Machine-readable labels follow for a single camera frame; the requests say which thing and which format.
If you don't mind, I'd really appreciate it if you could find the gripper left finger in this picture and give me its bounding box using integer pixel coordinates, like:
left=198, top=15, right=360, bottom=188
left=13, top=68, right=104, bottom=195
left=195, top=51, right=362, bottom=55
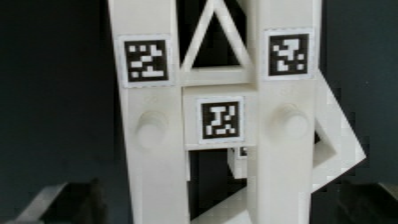
left=12, top=179, right=109, bottom=224

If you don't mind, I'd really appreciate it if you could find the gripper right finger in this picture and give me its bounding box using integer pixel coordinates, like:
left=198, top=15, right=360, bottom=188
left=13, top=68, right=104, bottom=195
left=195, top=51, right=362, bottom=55
left=337, top=182, right=398, bottom=224

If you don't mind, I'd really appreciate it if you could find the white chair seat part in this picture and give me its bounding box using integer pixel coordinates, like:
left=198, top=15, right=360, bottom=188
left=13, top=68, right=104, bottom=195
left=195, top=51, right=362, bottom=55
left=184, top=75, right=367, bottom=224

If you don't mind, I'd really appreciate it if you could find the white tagged chair leg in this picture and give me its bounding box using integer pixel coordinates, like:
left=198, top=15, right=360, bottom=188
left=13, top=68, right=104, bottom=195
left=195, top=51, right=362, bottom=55
left=228, top=147, right=248, bottom=179

